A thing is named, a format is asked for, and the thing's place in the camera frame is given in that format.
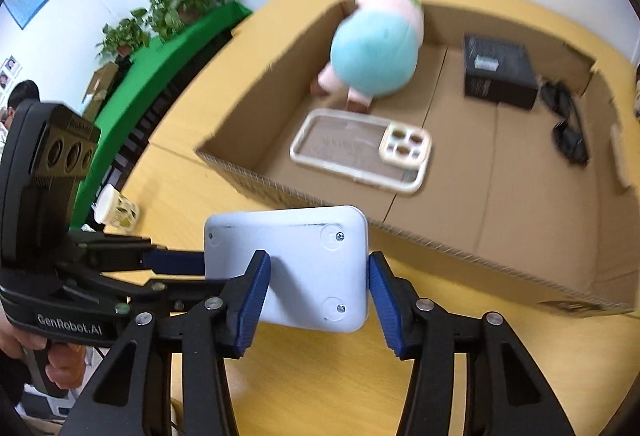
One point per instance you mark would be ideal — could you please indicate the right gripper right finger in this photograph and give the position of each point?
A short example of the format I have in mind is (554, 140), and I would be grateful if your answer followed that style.
(505, 393)

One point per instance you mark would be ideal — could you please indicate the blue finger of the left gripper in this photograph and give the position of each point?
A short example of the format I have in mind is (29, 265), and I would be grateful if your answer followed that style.
(170, 262)

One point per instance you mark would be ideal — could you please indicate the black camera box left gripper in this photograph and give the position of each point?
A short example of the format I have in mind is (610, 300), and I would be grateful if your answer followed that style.
(48, 153)

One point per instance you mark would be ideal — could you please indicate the pink and blue plush toy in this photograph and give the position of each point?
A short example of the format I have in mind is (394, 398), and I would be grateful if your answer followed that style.
(374, 52)

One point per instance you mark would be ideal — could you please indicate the clear beige phone case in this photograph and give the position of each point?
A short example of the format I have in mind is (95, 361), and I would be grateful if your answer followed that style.
(376, 151)

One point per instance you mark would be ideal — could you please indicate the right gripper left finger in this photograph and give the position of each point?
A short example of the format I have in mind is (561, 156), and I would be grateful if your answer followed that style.
(129, 394)

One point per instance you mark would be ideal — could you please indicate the small potted green plant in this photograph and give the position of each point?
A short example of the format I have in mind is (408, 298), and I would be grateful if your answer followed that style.
(125, 38)

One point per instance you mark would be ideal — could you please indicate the green cloth covered table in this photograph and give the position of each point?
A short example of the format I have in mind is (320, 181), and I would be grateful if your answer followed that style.
(152, 68)

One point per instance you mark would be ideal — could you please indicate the black sunglasses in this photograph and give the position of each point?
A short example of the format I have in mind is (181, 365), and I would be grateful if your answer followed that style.
(567, 134)

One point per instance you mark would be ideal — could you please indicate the white rectangular device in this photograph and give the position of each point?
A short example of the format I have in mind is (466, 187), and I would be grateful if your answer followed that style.
(319, 256)

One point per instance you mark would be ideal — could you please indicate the black rectangular box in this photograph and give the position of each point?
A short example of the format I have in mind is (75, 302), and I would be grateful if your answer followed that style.
(499, 71)

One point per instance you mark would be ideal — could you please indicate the seated person in background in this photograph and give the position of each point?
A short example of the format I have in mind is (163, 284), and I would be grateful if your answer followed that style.
(25, 90)

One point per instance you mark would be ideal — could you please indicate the white patterned cup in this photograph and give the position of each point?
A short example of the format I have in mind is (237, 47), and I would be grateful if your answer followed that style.
(113, 209)

